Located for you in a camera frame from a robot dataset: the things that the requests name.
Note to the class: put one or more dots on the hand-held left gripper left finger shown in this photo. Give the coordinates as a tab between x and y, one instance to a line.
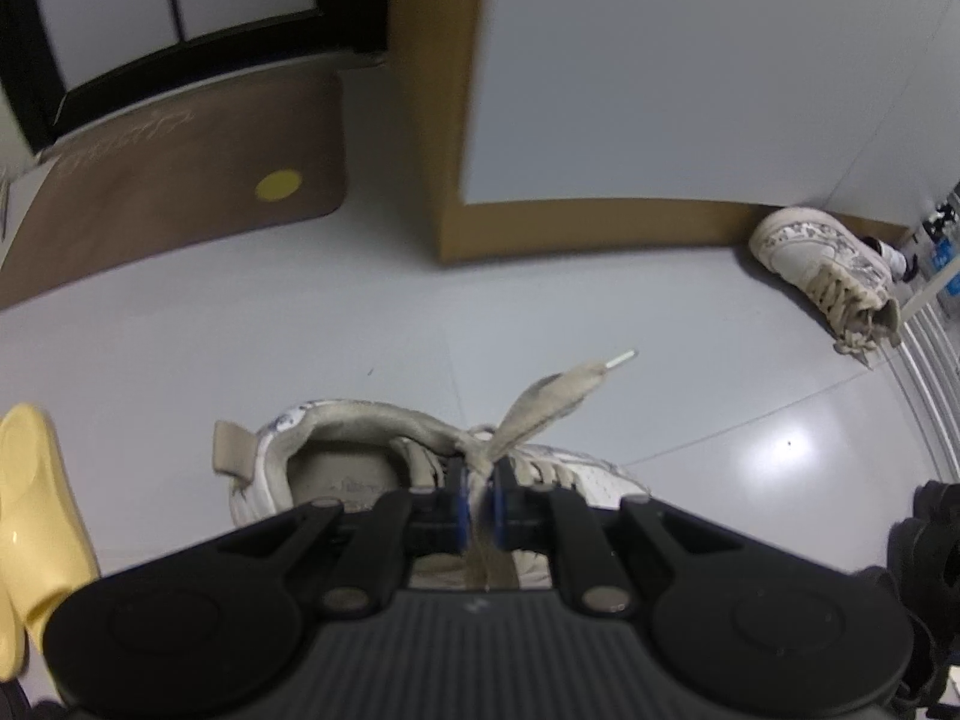
461	499

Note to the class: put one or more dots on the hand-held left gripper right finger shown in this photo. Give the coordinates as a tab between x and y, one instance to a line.
495	506

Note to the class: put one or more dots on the white printed sneaker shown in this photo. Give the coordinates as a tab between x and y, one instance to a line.
592	476
802	240

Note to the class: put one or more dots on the black chunky clog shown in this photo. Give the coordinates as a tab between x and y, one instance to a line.
922	577

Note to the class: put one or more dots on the white shoe rack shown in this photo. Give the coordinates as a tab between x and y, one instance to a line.
926	304

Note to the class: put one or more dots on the pale yellow slipper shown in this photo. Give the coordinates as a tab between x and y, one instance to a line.
37	510

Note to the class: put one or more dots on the brown doormat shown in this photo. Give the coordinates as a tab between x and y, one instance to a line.
150	195

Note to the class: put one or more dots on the grey base cabinet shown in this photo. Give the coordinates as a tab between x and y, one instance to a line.
637	75

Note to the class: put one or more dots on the black framed door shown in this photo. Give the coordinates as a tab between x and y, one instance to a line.
30	75

